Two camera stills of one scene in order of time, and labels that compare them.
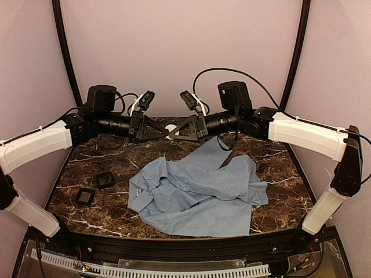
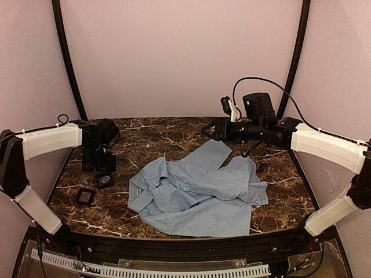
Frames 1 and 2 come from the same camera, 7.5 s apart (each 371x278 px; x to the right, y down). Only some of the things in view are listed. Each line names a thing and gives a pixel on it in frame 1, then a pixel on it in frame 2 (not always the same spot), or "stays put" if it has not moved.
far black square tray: (104, 180) stays put
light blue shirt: (199, 196) stays put
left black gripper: (136, 126) -> (98, 167)
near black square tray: (84, 196) stays put
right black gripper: (200, 126) -> (220, 130)
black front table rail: (238, 248) stays put
